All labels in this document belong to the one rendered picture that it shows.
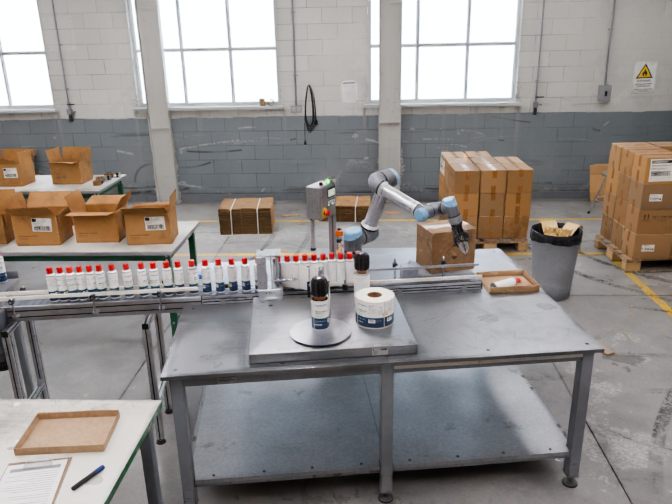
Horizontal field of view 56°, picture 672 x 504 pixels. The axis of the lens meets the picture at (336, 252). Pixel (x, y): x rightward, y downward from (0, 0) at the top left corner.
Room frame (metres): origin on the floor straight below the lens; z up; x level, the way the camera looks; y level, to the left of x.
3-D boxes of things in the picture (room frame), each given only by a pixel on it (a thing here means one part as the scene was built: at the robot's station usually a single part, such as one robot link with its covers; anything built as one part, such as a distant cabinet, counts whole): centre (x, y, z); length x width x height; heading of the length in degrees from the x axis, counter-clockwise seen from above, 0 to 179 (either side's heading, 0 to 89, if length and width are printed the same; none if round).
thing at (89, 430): (2.13, 1.07, 0.82); 0.34 x 0.24 x 0.03; 93
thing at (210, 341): (3.34, -0.17, 0.82); 2.10 x 1.50 x 0.02; 95
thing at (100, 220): (4.79, 1.84, 0.96); 0.53 x 0.45 x 0.37; 179
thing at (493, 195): (7.03, -1.69, 0.45); 1.20 x 0.84 x 0.89; 179
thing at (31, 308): (3.31, 1.37, 0.47); 1.17 x 0.38 x 0.94; 95
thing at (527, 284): (3.52, -1.03, 0.85); 0.30 x 0.26 x 0.04; 95
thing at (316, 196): (3.51, 0.08, 1.38); 0.17 x 0.10 x 0.19; 150
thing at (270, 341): (2.98, 0.05, 0.86); 0.80 x 0.67 x 0.05; 95
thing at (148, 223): (4.73, 1.43, 0.97); 0.51 x 0.39 x 0.37; 2
